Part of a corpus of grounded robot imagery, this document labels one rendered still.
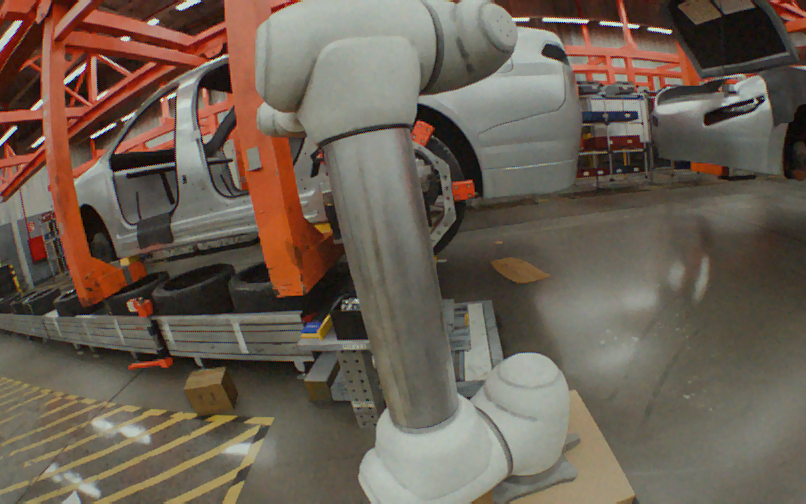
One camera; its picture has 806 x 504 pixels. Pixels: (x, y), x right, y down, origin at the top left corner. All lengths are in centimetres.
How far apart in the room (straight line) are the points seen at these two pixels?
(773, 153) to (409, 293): 292
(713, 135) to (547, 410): 274
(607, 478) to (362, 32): 83
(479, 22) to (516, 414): 54
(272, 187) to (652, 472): 178
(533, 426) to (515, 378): 9
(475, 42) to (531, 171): 147
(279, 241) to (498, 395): 117
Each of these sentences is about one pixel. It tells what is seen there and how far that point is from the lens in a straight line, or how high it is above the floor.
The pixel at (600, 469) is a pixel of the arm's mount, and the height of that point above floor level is 40.
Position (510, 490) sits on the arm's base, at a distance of 73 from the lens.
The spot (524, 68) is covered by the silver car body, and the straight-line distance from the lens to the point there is 189.
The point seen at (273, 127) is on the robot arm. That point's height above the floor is 116.
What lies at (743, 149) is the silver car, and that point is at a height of 92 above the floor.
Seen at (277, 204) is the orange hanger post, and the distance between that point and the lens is 148.
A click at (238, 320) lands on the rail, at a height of 37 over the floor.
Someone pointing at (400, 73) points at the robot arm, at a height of 111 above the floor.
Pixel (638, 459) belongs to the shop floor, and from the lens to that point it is 137.
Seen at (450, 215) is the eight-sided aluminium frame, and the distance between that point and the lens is 145.
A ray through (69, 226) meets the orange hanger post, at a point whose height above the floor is 113.
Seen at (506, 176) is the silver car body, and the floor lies 85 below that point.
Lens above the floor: 103
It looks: 16 degrees down
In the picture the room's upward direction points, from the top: 9 degrees counter-clockwise
